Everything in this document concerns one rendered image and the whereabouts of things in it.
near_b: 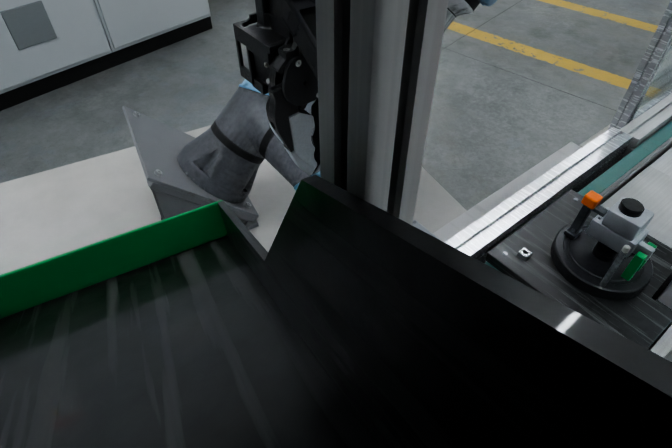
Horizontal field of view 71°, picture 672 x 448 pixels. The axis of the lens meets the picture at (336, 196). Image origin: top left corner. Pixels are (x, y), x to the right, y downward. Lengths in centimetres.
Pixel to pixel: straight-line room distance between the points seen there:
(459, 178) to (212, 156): 171
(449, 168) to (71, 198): 181
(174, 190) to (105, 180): 35
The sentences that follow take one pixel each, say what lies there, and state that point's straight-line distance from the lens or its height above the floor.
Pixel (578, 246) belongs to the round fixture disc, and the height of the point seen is 99.
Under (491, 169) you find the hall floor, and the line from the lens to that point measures 252.
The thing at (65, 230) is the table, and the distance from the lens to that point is 107.
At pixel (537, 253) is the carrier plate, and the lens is 81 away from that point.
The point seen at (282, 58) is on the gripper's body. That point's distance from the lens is 40.
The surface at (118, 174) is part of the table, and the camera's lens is 116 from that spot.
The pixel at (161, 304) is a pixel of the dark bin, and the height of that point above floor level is 137.
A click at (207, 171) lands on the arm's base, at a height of 100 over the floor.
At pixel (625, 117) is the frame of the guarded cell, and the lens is 128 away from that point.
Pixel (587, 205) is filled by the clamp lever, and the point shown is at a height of 106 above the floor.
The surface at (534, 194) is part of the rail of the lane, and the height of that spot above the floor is 95.
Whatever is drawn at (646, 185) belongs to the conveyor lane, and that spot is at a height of 92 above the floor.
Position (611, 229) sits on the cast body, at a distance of 77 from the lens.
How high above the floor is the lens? 155
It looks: 44 degrees down
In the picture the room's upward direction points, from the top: straight up
